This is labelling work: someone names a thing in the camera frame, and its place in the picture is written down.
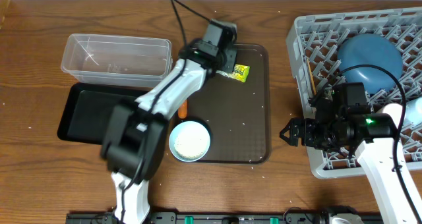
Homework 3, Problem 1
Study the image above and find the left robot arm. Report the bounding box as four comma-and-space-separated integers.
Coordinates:
100, 19, 237, 223

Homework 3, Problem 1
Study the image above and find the black plastic tray bin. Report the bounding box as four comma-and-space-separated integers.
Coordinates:
57, 82, 146, 145

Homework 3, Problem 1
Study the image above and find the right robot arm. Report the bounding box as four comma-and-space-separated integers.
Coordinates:
280, 82, 421, 223

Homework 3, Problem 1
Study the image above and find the dark brown serving tray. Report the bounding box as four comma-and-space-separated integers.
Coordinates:
187, 43, 271, 165

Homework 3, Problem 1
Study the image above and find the orange carrot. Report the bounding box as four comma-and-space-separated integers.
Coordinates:
177, 100, 188, 119

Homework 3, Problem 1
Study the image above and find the large blue bowl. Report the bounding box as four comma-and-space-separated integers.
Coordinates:
337, 34, 403, 94

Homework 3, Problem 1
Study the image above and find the grey dishwasher rack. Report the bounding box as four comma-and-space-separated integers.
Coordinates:
286, 7, 421, 179

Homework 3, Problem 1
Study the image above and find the clear plastic bin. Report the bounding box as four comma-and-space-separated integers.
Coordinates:
61, 34, 172, 88

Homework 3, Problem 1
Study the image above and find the light blue rice plate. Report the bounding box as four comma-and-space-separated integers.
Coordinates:
169, 121, 211, 163

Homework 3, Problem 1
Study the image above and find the foil snack wrapper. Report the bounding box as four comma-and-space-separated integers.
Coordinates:
216, 64, 250, 82

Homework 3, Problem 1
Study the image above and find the light blue cup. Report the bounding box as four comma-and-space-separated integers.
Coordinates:
404, 97, 422, 126

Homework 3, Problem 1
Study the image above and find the small pink cup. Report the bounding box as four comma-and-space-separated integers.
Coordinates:
377, 103, 402, 123

